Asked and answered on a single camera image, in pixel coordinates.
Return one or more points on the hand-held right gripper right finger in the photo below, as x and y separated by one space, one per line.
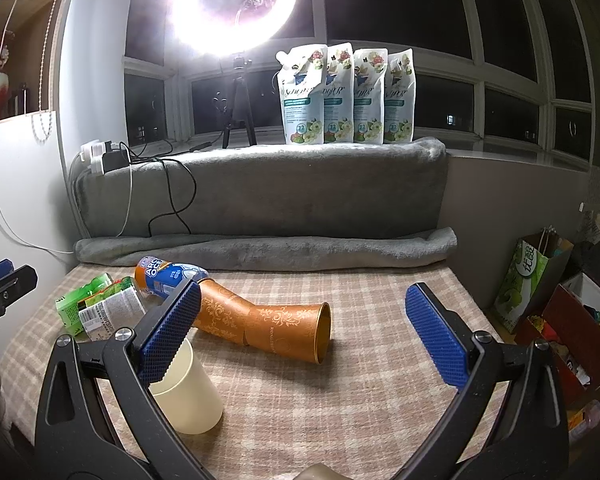
437 340

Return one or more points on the black charger plug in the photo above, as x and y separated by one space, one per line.
115 161

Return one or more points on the tan round object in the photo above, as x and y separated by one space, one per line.
325 472

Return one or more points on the grey fleece blanket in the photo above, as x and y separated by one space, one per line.
280 195

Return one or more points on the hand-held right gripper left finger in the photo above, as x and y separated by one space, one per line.
172 325

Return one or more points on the orange and blue drink bottle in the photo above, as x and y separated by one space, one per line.
165 275

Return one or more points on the white power strip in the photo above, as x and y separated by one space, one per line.
92 157

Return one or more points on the black tripod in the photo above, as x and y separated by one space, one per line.
239 100

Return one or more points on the orange patterned paper cup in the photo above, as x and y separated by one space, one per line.
285 330
222 310

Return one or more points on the green paper bag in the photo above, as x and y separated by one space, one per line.
522 280

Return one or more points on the plaid tablecloth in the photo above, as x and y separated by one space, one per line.
340 410

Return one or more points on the white window frame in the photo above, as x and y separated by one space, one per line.
480 85

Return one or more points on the white floral refill pouch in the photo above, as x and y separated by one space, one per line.
300 105
400 105
340 105
370 105

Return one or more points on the wooden shelf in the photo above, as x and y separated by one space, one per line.
25 60

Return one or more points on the green drink carton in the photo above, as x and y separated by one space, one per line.
77 302

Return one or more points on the cream plastic cup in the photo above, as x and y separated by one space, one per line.
192 400

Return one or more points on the dark cloth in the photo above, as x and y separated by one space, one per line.
597 265

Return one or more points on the red cardboard box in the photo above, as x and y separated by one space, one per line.
572 345

